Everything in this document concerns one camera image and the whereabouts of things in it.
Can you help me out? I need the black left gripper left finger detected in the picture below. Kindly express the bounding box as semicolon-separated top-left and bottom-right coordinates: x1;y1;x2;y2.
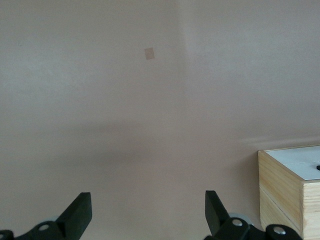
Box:
0;191;93;240

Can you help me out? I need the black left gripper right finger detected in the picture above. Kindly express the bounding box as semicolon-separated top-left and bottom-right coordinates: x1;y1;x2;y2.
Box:
203;190;304;240

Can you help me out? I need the white-fronted wooden drawer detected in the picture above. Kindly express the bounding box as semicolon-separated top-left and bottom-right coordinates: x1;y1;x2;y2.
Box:
264;145;320;165
282;161;320;181

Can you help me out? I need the light wooden drawer cabinet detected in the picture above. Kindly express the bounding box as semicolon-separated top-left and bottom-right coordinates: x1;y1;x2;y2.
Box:
257;144;320;240

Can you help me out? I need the table cover sheet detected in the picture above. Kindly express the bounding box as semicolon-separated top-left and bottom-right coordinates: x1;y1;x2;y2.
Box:
0;0;320;240

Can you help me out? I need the small square tape patch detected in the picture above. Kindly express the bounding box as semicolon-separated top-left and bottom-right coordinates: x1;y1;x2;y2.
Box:
144;47;156;61

